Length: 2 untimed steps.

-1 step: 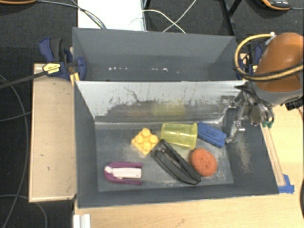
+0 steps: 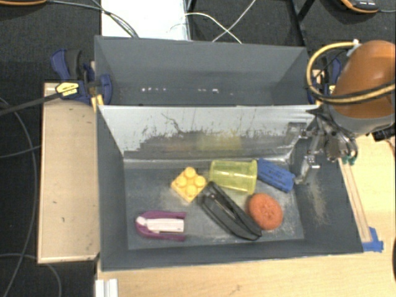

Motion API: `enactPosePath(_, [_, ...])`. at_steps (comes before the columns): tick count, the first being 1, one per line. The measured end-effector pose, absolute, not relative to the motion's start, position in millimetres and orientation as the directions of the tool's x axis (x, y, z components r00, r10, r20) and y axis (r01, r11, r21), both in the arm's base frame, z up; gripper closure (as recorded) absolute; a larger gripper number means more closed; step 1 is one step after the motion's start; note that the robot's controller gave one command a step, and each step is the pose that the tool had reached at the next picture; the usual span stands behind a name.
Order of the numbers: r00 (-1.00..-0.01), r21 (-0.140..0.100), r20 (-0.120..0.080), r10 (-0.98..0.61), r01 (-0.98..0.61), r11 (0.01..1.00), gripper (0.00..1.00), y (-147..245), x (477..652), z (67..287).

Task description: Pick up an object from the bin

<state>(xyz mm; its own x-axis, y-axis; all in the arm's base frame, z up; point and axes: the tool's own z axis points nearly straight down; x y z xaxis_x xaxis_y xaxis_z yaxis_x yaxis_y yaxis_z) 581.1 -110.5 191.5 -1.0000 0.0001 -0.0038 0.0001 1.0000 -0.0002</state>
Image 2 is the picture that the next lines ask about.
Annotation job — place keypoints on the pale wood flat board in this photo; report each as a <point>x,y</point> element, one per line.
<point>69,172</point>

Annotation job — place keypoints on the purple and white stapler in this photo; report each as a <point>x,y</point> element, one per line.
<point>161,226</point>

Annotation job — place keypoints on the yellow toy building brick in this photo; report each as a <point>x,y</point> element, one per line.
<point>188,184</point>

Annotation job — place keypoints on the orange round scrubber sponge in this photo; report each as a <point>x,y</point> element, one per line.
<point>265,211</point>

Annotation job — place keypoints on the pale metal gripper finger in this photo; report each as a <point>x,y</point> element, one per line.
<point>296,133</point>
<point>309,170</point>

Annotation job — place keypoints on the black cylinder on white bracket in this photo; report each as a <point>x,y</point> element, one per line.
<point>382,134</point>

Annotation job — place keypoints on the black stapler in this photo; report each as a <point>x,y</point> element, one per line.
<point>226,210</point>

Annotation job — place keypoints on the grey metal bin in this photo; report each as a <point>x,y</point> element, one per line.
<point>198,73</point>

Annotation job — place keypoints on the blue ribbed flat block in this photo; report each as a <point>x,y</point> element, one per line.
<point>275,175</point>

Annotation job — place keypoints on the yellow clear plastic cup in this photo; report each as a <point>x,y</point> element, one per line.
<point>233,175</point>

